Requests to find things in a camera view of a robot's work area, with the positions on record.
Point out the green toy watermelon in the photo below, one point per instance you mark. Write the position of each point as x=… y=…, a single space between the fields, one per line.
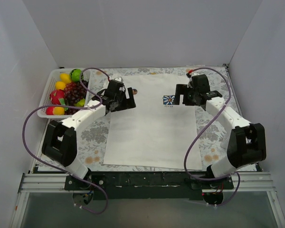
x=75 y=75

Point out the yellow toy lemon upper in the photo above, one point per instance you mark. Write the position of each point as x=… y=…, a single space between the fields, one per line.
x=65 y=78

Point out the aluminium frame rail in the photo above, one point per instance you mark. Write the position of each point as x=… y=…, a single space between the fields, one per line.
x=249 y=182

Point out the red toy dragon fruit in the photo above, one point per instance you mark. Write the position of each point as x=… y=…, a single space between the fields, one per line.
x=57 y=97

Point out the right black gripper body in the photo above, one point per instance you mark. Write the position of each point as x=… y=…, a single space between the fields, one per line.
x=185 y=94

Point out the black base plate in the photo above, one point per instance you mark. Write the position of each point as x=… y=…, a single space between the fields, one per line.
x=145 y=185

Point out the yellow toy lemon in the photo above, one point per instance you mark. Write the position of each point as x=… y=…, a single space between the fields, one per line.
x=65 y=78
x=59 y=85

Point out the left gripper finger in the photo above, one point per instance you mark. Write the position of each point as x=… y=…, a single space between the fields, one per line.
x=127 y=103
x=129 y=94

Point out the white t-shirt with flower print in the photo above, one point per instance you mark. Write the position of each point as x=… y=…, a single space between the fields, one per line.
x=155 y=133

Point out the purple toy grape bunch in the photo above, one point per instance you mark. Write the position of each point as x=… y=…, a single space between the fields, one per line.
x=74 y=92

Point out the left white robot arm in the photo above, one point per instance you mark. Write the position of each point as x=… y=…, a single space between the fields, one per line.
x=60 y=142

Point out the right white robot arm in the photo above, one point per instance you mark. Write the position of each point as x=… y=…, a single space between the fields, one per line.
x=246 y=143

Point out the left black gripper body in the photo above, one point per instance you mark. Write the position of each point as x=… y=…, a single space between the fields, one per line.
x=124 y=100

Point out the white plastic fruit basket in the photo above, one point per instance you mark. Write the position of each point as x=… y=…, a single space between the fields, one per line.
x=54 y=76

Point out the yellow toy lemon lower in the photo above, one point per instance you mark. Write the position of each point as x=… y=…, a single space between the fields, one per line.
x=59 y=85

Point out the red yellow toy mango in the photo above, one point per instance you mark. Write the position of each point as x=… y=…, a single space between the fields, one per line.
x=54 y=110

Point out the yellow green toy fruit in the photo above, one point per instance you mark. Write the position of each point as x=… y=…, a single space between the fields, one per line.
x=80 y=103

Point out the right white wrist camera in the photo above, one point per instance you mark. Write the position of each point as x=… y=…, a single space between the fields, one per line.
x=190 y=74

